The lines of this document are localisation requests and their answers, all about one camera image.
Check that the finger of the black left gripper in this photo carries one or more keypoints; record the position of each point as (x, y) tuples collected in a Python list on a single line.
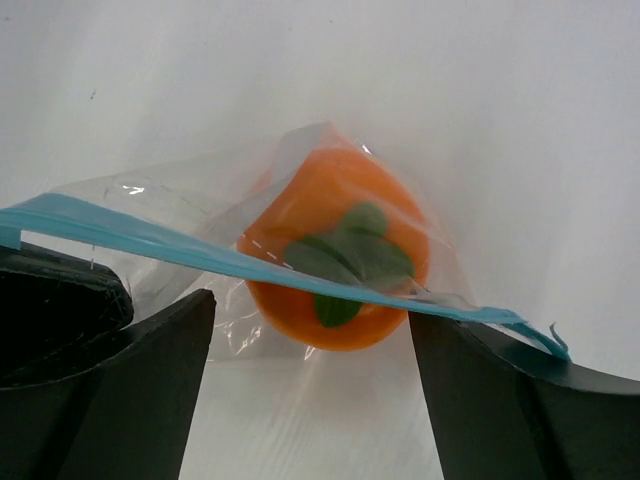
[(51, 304)]

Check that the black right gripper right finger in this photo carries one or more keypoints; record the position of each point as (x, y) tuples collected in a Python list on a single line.
[(501, 409)]

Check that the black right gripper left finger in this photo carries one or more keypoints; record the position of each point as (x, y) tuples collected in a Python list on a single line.
[(117, 407)]

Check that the clear zip top bag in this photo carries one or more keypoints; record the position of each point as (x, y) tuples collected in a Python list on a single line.
[(168, 225)]

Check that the orange fake fruit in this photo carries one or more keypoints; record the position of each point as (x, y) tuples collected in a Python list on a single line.
[(347, 219)]

